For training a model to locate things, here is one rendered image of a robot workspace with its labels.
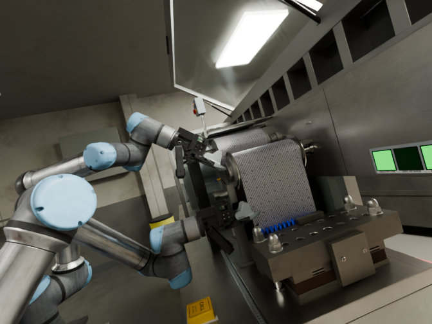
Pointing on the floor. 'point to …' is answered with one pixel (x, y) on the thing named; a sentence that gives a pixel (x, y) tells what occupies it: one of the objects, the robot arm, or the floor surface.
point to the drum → (161, 220)
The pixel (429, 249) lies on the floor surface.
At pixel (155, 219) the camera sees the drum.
